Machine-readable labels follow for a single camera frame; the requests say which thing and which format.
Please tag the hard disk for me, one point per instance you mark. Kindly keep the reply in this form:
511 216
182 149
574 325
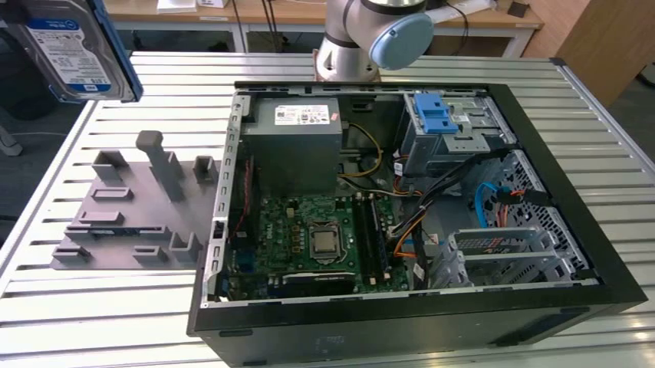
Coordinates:
67 50

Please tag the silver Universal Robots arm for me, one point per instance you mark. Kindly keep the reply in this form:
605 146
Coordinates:
348 57

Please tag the metal disk bay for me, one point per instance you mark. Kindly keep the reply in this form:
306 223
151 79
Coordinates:
452 268

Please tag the grey power supply unit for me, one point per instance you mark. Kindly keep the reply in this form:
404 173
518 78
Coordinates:
287 161

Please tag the CPU socket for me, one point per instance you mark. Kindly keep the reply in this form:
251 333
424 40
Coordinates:
327 225

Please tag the silver CPU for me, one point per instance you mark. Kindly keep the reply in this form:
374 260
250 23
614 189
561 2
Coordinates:
324 243

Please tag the black RAM slots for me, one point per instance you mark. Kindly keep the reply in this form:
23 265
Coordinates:
362 237

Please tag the green motherboard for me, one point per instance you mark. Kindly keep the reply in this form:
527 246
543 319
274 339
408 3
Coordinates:
279 245

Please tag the metal optical drive cage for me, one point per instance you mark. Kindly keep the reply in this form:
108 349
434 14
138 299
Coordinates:
435 153

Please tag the black graphics card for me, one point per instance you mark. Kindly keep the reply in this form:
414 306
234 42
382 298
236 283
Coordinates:
318 285

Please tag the blue plastic drive latch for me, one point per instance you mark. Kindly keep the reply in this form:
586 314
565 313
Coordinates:
435 113

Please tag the black open PC case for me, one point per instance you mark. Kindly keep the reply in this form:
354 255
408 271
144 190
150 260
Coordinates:
358 329

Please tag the grey parts rack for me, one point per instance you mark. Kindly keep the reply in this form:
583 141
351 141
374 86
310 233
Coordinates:
132 211

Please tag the green RAM stick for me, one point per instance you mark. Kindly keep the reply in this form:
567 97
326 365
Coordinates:
115 231

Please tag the wooden desk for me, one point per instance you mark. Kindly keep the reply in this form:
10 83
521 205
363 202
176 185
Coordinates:
204 15

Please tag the small white labelled box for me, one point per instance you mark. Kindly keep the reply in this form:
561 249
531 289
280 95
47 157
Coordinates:
212 3

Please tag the white cardboard box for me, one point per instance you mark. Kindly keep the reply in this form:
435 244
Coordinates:
176 5

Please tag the small dark box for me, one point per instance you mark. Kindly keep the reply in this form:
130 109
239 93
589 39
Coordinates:
521 9

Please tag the grey metal stand foot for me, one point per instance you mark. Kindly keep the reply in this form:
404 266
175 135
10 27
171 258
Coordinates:
10 143

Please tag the black mesh office chair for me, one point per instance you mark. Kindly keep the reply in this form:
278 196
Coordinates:
15 96

